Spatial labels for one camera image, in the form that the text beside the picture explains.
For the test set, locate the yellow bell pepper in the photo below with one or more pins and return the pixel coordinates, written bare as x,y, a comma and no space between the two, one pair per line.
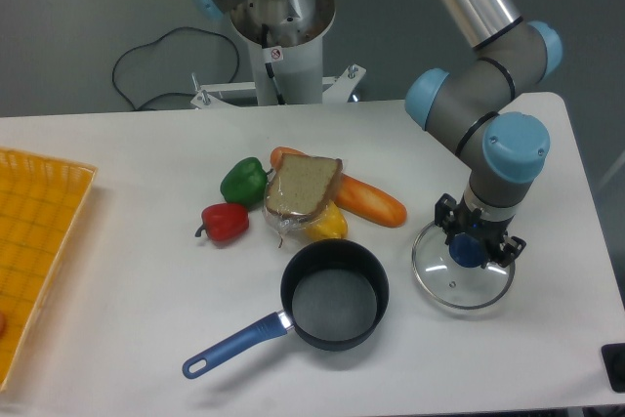
331,224

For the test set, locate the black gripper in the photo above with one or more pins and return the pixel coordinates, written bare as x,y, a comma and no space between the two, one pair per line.
473,240

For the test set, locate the glass lid blue knob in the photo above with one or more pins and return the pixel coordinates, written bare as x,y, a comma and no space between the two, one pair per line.
457,275

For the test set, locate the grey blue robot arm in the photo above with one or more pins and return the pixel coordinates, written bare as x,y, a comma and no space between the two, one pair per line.
466,112

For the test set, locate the orange baguette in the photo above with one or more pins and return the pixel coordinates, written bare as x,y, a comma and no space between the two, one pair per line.
361,199

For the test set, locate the black corner device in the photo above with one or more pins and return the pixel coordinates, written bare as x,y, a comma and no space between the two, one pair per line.
614,360

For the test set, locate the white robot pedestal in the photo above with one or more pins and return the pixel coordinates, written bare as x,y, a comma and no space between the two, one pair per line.
284,40

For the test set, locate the black saucepan blue handle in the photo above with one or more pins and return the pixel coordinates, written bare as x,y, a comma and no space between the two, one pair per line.
333,294

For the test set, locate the red bell pepper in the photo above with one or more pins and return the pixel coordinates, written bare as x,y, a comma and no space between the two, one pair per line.
223,222

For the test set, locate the wrapped bread slice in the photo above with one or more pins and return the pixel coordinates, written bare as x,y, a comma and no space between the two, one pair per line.
299,191

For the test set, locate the yellow plastic basket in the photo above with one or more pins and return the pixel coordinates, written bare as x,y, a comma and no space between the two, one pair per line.
41,199

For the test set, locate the green bell pepper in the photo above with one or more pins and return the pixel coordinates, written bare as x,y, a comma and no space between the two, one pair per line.
245,183

